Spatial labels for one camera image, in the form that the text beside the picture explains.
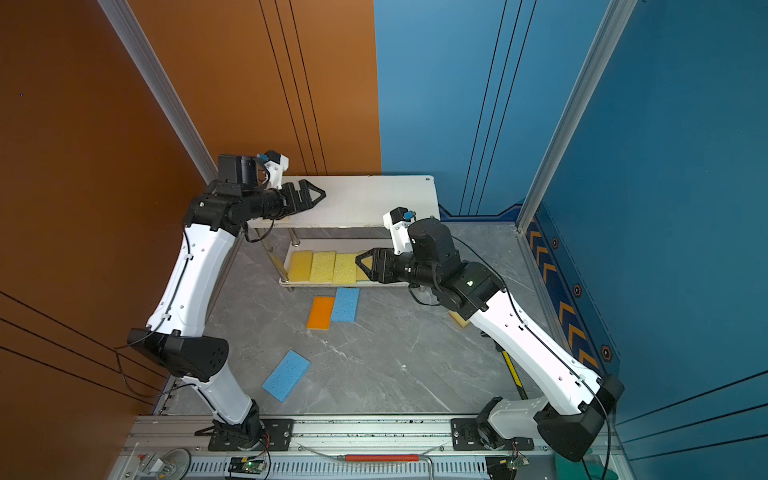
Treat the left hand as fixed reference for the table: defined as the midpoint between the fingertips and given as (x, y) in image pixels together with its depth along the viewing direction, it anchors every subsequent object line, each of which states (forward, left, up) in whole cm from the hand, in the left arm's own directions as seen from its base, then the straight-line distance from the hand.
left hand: (314, 194), depth 72 cm
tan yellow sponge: (-15, -41, -38) cm, 58 cm away
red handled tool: (-49, -17, -38) cm, 65 cm away
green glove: (-51, -60, -39) cm, 88 cm away
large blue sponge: (-32, +9, -38) cm, 51 cm away
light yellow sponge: (+2, +4, -32) cm, 33 cm away
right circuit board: (-50, -49, -39) cm, 80 cm away
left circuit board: (-51, +15, -41) cm, 67 cm away
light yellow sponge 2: (0, -3, -32) cm, 32 cm away
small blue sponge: (-9, -4, -39) cm, 40 cm away
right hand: (-18, -13, -3) cm, 22 cm away
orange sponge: (-12, +4, -38) cm, 40 cm away
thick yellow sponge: (+2, +11, -31) cm, 33 cm away
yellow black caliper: (-29, -54, -39) cm, 72 cm away
